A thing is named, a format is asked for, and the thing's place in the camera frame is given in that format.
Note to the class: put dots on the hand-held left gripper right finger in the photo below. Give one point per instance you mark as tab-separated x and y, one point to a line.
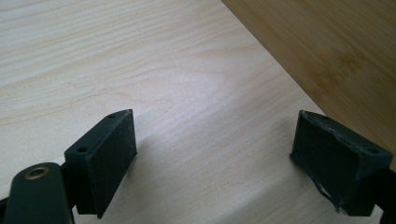
336	165

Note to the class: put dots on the wooden tea box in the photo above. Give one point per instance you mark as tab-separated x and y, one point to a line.
327	46

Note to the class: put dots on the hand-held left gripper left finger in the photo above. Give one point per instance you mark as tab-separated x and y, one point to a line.
106	161

